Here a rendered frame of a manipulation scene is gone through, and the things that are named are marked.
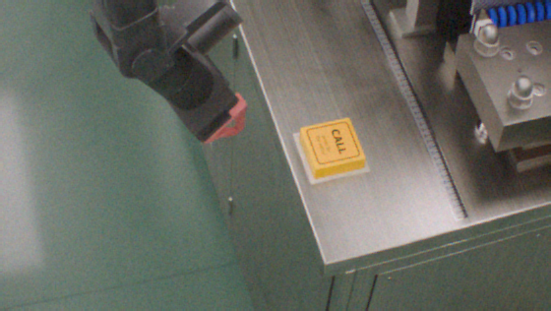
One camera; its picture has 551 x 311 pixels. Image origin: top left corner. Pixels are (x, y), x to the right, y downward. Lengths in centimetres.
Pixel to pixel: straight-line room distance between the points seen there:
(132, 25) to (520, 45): 62
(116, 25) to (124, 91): 164
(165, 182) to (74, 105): 32
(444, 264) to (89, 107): 134
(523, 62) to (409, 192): 24
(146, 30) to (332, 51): 56
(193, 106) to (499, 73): 43
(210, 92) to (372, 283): 40
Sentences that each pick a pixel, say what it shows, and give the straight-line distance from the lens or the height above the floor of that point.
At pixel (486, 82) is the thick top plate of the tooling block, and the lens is 150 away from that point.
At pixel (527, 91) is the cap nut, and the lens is 146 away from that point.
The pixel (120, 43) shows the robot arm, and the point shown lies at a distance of 115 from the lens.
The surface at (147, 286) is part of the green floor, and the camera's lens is 247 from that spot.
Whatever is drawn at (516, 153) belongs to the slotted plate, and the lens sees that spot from 159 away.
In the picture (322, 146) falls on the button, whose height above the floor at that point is 92.
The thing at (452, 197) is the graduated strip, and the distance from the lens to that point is 154.
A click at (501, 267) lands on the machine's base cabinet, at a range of 170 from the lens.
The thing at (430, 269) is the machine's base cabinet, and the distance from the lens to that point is 160.
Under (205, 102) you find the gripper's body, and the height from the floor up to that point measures 113.
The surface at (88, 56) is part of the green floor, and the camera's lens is 284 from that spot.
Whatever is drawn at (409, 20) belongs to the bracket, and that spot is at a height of 91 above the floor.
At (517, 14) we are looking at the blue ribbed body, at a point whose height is 103.
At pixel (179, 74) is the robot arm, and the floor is 120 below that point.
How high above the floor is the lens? 217
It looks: 55 degrees down
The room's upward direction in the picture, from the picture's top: 4 degrees clockwise
